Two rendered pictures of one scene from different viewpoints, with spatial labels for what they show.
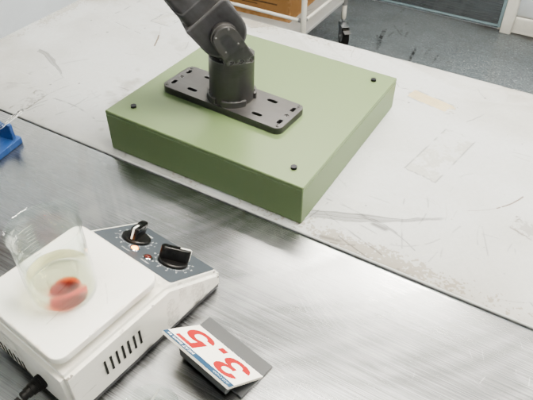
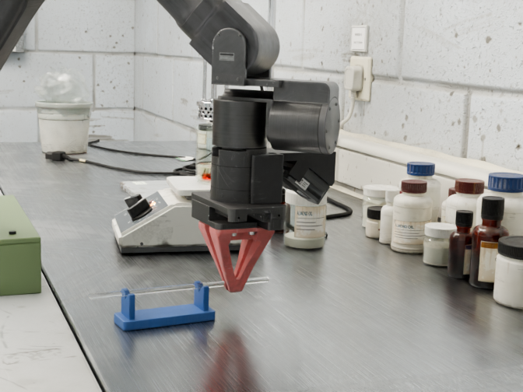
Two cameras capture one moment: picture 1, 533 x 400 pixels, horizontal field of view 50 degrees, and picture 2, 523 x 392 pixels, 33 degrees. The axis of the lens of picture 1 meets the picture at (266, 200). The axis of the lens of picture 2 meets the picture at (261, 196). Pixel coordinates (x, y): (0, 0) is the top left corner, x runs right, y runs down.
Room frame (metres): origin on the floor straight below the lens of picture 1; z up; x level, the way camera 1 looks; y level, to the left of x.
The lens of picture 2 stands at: (1.27, 1.01, 1.18)
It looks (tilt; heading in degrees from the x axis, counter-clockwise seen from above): 10 degrees down; 219
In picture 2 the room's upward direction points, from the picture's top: 2 degrees clockwise
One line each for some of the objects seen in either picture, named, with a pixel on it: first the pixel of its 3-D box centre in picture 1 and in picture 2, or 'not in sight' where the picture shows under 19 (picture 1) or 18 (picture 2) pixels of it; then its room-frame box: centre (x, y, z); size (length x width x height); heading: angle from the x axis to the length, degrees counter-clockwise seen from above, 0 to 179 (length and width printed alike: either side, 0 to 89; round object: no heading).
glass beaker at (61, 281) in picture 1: (56, 259); (215, 155); (0.34, 0.18, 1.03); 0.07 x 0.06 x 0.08; 157
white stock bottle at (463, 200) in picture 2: not in sight; (467, 218); (0.16, 0.48, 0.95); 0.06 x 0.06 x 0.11
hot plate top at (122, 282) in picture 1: (69, 288); (212, 185); (0.35, 0.18, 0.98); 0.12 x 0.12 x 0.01; 53
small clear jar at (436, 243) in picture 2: not in sight; (440, 244); (0.22, 0.48, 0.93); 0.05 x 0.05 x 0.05
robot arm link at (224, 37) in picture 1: (224, 33); not in sight; (0.70, 0.05, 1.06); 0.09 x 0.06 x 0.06; 19
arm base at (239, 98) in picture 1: (231, 76); not in sight; (0.71, 0.05, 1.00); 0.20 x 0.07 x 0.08; 58
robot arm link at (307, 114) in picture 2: not in sight; (279, 90); (0.56, 0.46, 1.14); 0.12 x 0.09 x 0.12; 109
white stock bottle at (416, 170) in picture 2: not in sight; (419, 200); (0.09, 0.37, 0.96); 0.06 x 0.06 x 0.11
